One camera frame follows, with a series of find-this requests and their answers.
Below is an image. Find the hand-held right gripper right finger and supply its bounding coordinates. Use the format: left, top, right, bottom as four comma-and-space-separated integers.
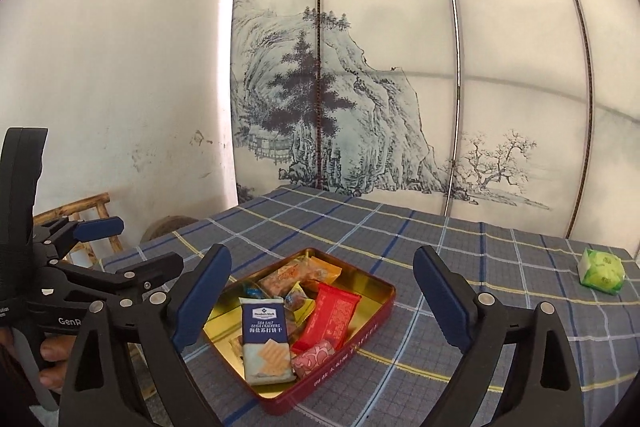
412, 245, 586, 427

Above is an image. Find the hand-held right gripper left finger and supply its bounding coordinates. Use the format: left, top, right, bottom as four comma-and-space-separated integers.
60, 243, 233, 427

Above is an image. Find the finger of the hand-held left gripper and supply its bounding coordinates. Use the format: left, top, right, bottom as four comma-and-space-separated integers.
32, 215, 125, 261
59, 251, 185, 311

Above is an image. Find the clear packet of orange crackers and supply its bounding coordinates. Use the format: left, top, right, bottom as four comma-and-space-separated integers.
227, 336, 247, 366
257, 262, 306, 298

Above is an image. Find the red tin box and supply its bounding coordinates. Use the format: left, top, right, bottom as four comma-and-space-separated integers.
202, 247, 398, 417

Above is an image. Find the navy cracker packet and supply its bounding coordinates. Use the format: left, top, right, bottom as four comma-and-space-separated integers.
238, 296, 296, 386

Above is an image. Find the small yellow snack packet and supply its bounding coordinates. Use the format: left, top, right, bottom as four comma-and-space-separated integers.
283, 280, 316, 326

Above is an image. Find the red snack packet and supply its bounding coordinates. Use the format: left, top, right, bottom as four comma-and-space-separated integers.
291, 282, 362, 353

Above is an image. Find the orange snack packet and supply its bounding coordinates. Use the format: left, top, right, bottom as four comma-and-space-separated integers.
300, 255, 344, 288

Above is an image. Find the pink snack packet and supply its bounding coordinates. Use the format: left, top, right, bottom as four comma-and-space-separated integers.
291, 339, 335, 378

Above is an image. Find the person's left hand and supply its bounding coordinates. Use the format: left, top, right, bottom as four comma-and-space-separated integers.
38, 335, 76, 390

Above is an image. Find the wooden stool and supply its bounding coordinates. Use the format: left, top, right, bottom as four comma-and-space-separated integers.
32, 192, 157, 404

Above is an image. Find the brown round object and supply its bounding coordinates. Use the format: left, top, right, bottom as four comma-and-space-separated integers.
139, 215, 199, 244

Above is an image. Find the grey plaid tablecloth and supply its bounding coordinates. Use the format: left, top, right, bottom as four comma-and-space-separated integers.
100, 185, 637, 427

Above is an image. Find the green tissue pack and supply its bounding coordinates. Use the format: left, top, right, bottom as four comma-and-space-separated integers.
577, 248, 626, 294

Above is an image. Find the landscape painted folding screen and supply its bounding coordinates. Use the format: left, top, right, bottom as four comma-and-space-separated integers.
231, 0, 640, 259

